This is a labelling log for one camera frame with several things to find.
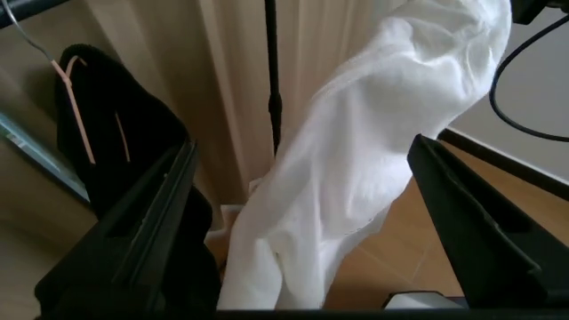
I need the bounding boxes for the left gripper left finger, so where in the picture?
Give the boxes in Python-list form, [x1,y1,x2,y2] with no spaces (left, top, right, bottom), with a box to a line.
[35,140,199,313]

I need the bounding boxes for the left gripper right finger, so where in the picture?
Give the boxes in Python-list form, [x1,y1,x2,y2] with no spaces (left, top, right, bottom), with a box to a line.
[406,132,569,308]

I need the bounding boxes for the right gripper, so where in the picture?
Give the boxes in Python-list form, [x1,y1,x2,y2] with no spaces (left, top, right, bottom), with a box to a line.
[509,0,569,26]

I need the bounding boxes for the black garment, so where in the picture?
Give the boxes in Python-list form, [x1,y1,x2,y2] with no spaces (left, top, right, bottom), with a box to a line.
[53,43,222,313]

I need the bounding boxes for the pink clothes hanger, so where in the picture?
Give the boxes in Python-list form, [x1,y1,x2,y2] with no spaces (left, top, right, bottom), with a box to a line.
[0,0,132,166]

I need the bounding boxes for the white garment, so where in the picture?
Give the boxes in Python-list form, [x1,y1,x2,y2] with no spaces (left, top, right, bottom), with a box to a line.
[216,0,512,311]

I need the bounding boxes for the black clothes rack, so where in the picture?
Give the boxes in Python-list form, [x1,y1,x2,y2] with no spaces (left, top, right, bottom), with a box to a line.
[0,0,285,156]

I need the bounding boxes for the white curtain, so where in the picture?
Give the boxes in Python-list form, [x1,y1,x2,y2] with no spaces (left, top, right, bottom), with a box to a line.
[0,0,405,250]

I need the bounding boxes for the black cable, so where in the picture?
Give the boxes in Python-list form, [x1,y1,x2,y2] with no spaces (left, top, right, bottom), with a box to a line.
[488,15,569,144]

